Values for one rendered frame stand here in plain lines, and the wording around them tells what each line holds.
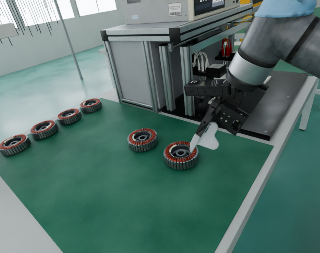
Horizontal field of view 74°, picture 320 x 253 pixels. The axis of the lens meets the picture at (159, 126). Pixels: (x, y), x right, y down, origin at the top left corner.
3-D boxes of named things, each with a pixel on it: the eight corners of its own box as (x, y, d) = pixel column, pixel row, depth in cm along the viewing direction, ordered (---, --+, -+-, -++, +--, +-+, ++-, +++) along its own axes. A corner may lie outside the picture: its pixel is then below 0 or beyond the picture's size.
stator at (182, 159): (204, 153, 71) (204, 144, 69) (188, 175, 63) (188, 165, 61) (175, 144, 77) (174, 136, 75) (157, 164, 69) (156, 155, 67)
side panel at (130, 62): (161, 111, 101) (151, 39, 84) (157, 113, 99) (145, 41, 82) (122, 100, 118) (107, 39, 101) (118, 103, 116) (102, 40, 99)
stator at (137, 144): (155, 132, 85) (154, 124, 84) (161, 148, 76) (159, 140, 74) (128, 138, 85) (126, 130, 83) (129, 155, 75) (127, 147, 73)
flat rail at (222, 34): (250, 24, 115) (250, 18, 114) (187, 56, 77) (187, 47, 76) (248, 24, 116) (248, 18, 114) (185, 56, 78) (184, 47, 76)
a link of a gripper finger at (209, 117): (199, 137, 47) (221, 103, 46) (193, 133, 48) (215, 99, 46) (202, 136, 52) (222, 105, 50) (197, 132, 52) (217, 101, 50)
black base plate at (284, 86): (307, 77, 111) (308, 73, 110) (269, 141, 72) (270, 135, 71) (223, 69, 139) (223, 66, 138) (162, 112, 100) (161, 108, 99)
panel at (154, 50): (223, 66, 138) (225, 14, 123) (160, 109, 98) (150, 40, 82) (222, 65, 139) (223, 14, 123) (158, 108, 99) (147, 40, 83)
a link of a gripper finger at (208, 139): (205, 165, 48) (228, 131, 47) (184, 150, 50) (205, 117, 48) (207, 162, 51) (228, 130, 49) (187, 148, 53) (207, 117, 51)
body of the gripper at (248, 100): (233, 138, 47) (263, 96, 39) (200, 118, 50) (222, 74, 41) (243, 121, 53) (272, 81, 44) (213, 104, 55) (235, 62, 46)
